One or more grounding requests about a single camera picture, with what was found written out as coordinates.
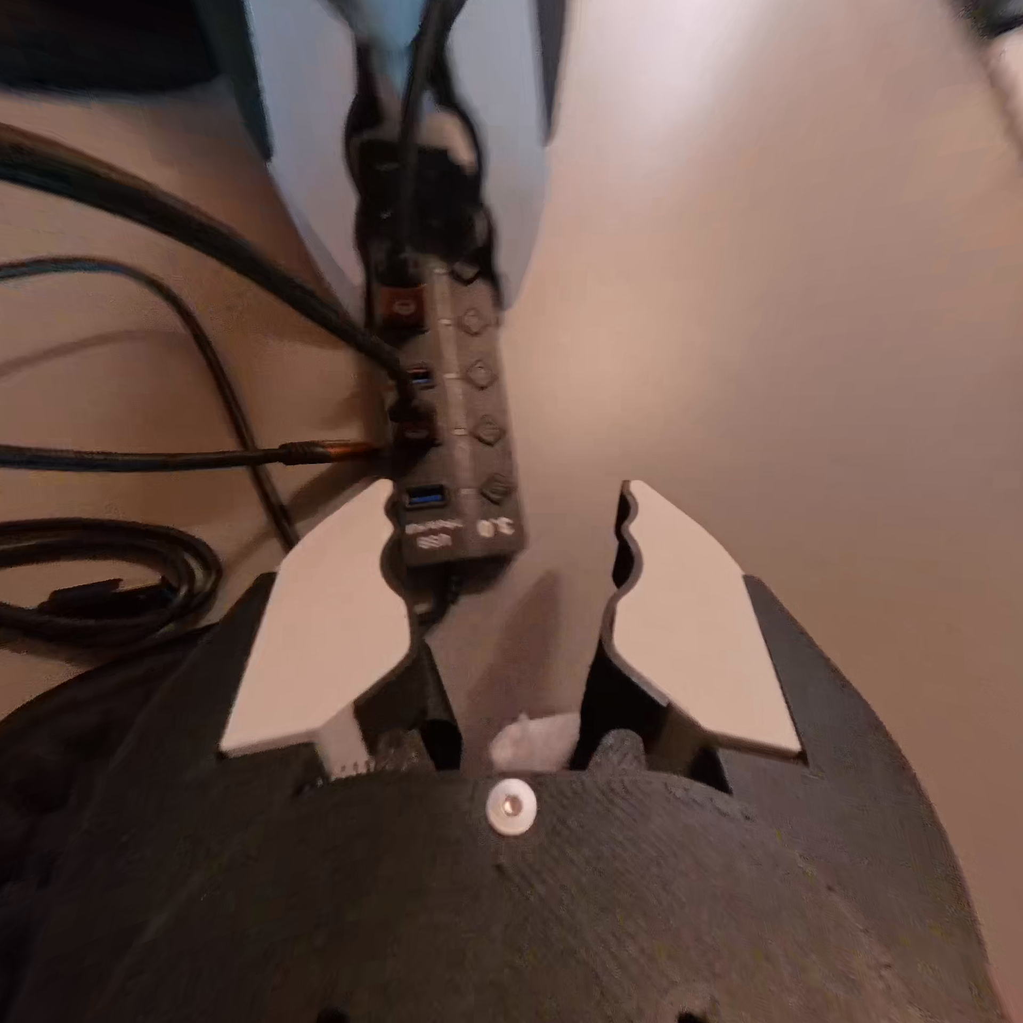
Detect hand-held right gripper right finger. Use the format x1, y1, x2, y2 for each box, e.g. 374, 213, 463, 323
599, 478, 804, 759

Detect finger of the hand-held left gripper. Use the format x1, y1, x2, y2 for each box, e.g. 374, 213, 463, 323
443, 0, 556, 313
246, 0, 377, 316

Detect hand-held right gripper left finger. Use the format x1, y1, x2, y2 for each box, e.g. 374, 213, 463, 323
218, 478, 418, 778

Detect black cable orange plugs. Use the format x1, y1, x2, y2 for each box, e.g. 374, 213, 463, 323
0, 120, 441, 476

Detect thick black braided cable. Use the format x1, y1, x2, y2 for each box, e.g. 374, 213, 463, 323
371, 0, 449, 330

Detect black usb hub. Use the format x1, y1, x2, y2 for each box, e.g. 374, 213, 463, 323
347, 120, 530, 570

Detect coiled black cable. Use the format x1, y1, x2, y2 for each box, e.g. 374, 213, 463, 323
0, 518, 225, 650

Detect thin black cable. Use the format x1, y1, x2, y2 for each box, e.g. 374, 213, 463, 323
0, 257, 298, 553

